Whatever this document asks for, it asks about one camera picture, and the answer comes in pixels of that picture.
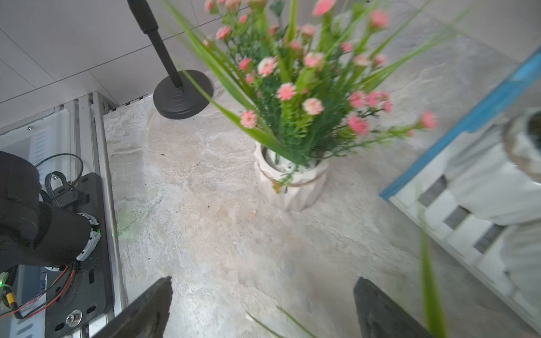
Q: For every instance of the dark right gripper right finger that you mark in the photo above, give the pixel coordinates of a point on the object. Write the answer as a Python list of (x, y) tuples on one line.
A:
[(381, 316)]

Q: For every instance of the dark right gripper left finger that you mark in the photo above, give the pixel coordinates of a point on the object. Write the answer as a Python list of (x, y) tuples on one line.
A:
[(147, 316)]

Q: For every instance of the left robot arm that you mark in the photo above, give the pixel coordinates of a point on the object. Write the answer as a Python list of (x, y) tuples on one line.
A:
[(40, 223)]

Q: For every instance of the blue white wooden rack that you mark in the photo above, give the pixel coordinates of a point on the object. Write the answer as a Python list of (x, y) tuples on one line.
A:
[(476, 192)]

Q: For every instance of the black round stand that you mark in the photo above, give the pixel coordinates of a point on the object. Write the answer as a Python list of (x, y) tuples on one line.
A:
[(180, 95)]

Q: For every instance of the aluminium rail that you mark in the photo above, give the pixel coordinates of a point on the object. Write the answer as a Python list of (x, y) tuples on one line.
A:
[(69, 138)]

